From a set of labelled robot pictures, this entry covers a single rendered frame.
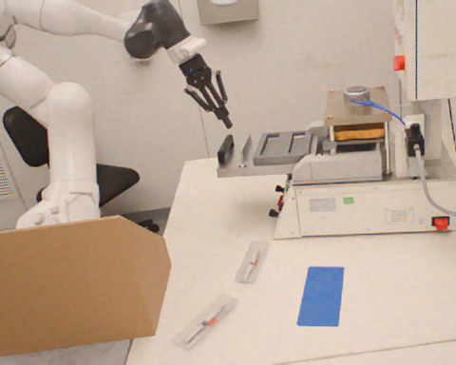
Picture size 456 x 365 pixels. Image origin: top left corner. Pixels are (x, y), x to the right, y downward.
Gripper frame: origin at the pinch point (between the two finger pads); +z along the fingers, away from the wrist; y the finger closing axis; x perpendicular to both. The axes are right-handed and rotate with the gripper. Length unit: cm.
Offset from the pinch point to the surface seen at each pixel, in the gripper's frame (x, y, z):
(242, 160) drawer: 8.6, -0.5, 12.1
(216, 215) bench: 0.2, 20.5, 28.3
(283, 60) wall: -139, -5, 17
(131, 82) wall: -130, 77, -14
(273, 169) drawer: 12.7, -8.3, 17.5
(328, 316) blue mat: 53, -13, 42
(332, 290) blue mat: 44, -14, 42
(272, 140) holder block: -5.3, -8.2, 14.9
